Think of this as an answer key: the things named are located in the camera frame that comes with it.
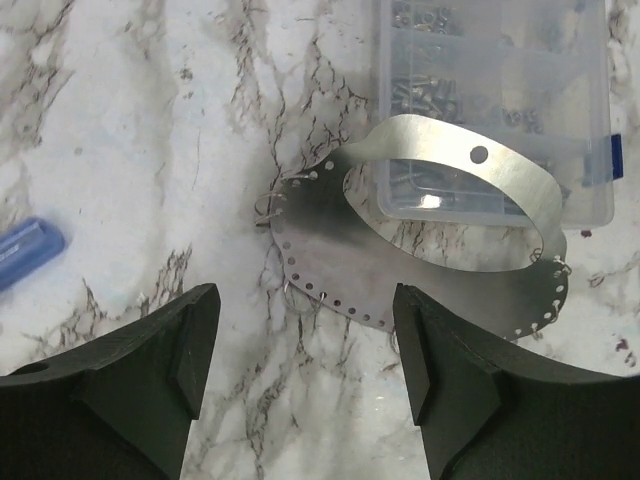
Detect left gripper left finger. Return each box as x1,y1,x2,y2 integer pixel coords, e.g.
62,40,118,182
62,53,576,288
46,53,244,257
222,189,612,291
1,283,221,479

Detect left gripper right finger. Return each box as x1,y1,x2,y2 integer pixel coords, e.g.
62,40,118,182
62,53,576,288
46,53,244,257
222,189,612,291
393,285,639,479

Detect clear plastic screw box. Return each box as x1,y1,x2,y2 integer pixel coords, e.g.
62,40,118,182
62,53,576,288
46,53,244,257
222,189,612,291
375,1,621,229

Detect blue handled screwdriver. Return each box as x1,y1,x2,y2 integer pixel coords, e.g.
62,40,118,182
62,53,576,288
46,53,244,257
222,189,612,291
1,217,66,292

